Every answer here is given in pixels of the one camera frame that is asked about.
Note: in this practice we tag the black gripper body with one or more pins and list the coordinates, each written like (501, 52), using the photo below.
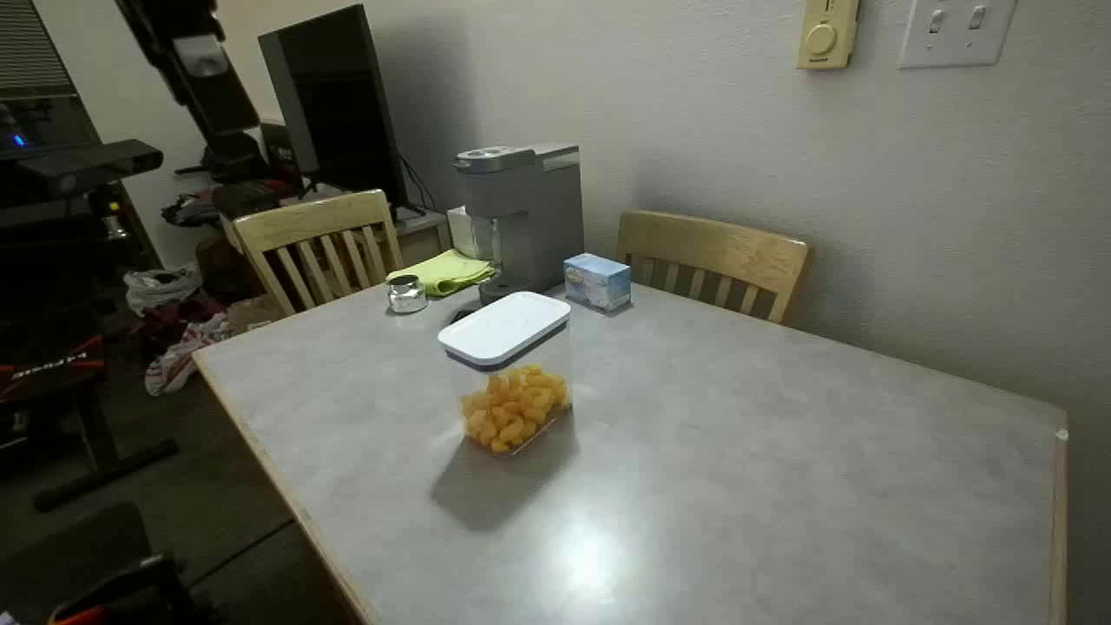
(227, 107)

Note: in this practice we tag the white rectangular container lid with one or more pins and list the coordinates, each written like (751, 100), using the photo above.
(505, 328)

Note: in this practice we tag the clear plastic storage container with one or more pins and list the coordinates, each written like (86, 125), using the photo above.
(480, 380)

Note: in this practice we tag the clear container with yellow food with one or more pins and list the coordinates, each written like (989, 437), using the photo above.
(515, 414)

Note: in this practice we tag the black round bag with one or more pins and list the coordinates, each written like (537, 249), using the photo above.
(243, 161)

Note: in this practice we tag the black flat screen monitor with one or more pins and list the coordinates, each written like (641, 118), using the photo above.
(333, 107)

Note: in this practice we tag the slatted light wooden chair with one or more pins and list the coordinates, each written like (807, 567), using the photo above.
(314, 221)

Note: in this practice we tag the black sensor bar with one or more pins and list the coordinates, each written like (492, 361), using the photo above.
(82, 161)

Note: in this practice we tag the white and red cloth pile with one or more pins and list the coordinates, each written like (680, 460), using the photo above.
(180, 351)

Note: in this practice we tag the round silver metal tin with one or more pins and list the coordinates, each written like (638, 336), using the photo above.
(403, 297)

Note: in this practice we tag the clear plastic pitcher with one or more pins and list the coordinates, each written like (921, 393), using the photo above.
(464, 232)

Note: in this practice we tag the lime green cloth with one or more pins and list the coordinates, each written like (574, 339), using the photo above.
(446, 274)

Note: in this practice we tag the black bench with red print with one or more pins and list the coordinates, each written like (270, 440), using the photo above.
(56, 371)

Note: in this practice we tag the grey coffee maker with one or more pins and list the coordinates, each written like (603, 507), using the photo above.
(533, 221)

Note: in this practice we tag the light blue cardboard box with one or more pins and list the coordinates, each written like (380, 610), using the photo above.
(596, 284)

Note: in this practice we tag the black bag with red trim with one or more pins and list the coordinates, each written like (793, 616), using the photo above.
(127, 591)

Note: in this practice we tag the wooden chair with broad backrest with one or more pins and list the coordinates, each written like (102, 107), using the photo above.
(718, 249)

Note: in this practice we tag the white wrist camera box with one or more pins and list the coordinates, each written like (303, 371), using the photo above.
(198, 57)

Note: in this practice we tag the white light switch plate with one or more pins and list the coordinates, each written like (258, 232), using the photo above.
(955, 28)

